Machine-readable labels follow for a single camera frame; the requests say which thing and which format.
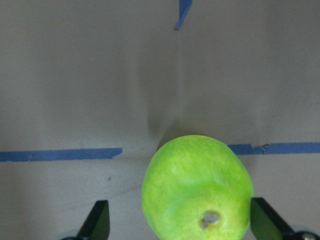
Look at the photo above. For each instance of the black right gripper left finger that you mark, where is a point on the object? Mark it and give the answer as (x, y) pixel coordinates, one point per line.
(97, 224)

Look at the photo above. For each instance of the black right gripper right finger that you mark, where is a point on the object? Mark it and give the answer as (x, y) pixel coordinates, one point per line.
(266, 223)

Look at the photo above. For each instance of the green apple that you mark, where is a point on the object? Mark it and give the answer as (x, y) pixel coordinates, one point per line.
(196, 188)

